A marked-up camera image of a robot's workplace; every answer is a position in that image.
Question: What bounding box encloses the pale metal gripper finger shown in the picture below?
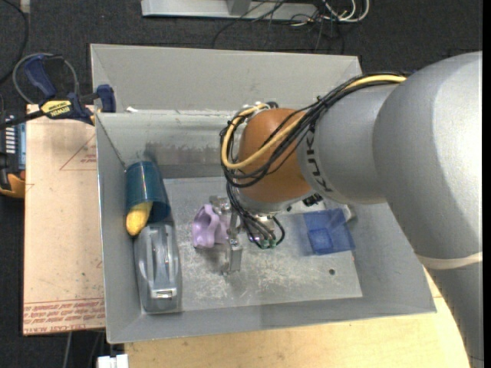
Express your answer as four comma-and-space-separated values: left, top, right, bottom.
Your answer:
209, 195, 233, 216
221, 239, 245, 278

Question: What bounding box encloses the lilac toy figure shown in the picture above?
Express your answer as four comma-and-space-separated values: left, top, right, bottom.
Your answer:
190, 204, 231, 249

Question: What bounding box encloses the translucent blue square container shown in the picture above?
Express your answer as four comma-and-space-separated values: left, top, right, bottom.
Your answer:
302, 208, 357, 256

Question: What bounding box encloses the silver grey stapler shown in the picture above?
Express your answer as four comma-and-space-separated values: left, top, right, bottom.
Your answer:
133, 222, 183, 314

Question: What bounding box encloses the yellow banana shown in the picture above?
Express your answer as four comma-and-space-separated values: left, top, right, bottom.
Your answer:
125, 201, 154, 238

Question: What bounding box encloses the grey metal bin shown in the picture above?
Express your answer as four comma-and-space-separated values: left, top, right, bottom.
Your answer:
90, 43, 437, 345

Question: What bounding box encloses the brown cardboard board red print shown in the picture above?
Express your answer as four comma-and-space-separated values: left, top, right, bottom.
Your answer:
22, 103, 107, 337

